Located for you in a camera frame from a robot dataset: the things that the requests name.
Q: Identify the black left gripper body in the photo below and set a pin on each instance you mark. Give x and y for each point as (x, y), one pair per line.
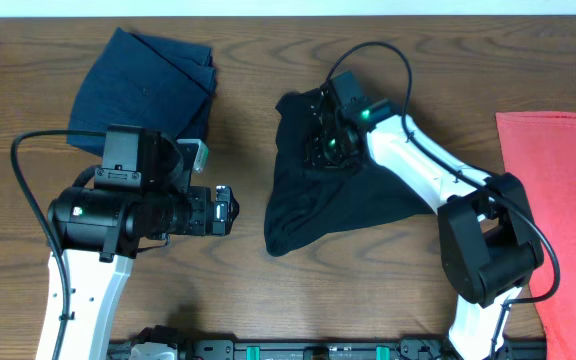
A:
(221, 211)

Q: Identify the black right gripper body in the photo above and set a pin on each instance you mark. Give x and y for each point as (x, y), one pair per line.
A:
(330, 151)

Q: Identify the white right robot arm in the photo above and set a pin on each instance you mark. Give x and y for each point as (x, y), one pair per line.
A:
(489, 243)

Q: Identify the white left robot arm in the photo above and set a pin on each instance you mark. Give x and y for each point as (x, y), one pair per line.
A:
(141, 190)

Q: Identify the red t-shirt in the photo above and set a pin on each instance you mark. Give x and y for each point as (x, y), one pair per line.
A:
(539, 148)

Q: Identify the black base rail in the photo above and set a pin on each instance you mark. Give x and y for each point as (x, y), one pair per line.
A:
(162, 342)

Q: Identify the folded navy blue garment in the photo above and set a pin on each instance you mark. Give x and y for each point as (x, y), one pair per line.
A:
(147, 81)

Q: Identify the black polo shirt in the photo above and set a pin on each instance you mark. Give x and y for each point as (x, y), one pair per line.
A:
(306, 204)

